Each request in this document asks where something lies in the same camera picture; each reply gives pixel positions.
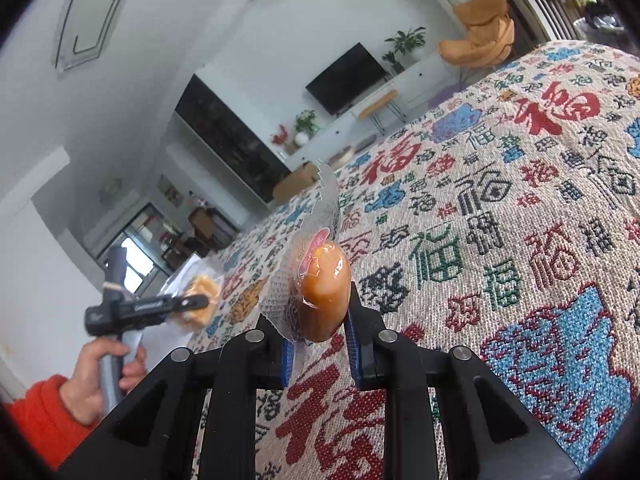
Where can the green plant in vase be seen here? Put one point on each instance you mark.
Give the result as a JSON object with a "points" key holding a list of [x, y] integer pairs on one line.
{"points": [[306, 122]]}

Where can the purple floor mat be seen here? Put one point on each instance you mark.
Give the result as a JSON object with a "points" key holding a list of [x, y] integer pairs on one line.
{"points": [[445, 95]]}

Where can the framed wall picture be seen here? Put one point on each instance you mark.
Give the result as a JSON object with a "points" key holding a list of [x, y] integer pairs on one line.
{"points": [[170, 192]]}

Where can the orange lounge chair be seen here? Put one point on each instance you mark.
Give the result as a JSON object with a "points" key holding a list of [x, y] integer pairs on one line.
{"points": [[480, 30]]}

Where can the round white vase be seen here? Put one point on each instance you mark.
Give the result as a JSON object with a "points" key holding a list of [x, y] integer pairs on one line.
{"points": [[300, 139]]}

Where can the large potted plant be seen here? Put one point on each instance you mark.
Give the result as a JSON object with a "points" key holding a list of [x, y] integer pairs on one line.
{"points": [[407, 40]]}

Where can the square ceiling light panel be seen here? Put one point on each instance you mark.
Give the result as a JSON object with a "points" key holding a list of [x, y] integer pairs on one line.
{"points": [[95, 20]]}

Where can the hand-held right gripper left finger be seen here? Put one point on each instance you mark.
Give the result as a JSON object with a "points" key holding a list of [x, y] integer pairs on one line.
{"points": [[286, 362]]}

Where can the balcony glass door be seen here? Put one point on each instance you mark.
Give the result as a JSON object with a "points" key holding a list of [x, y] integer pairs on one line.
{"points": [[135, 255]]}

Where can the brown cardboard box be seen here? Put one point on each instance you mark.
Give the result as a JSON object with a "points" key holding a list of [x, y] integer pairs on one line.
{"points": [[295, 185]]}

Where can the small potted plant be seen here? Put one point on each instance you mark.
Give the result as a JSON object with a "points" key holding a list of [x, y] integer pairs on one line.
{"points": [[392, 60]]}

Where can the person's left forearm orange sleeve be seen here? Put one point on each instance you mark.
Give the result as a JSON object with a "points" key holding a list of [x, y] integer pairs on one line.
{"points": [[40, 420]]}

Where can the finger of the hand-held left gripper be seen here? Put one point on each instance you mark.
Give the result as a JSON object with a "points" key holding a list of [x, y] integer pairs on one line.
{"points": [[185, 303]]}

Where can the wooden bench with metal legs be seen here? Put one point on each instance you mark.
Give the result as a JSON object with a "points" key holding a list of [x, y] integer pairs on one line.
{"points": [[377, 102]]}

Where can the bread loaf packet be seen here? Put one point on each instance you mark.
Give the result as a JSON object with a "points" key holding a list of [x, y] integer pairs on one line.
{"points": [[205, 287]]}

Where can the orange sausage packet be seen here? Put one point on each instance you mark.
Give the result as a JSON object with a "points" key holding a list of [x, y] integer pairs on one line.
{"points": [[325, 295]]}

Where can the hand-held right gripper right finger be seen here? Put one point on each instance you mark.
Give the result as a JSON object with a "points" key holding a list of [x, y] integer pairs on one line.
{"points": [[356, 350]]}

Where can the red flower arrangement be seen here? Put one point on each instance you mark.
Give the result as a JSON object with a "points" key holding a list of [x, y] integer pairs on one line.
{"points": [[280, 136]]}

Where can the black television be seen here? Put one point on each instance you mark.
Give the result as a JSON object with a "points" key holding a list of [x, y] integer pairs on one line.
{"points": [[345, 80]]}

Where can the dark wooden chair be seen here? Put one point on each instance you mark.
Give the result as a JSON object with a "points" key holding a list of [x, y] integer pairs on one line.
{"points": [[545, 0]]}

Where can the dark glass display cabinet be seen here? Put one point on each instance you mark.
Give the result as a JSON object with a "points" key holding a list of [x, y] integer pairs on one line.
{"points": [[225, 135]]}

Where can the person's left hand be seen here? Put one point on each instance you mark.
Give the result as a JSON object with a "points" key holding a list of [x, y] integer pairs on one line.
{"points": [[85, 385]]}

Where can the white television cabinet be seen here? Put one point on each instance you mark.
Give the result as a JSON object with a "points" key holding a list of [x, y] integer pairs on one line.
{"points": [[415, 80]]}

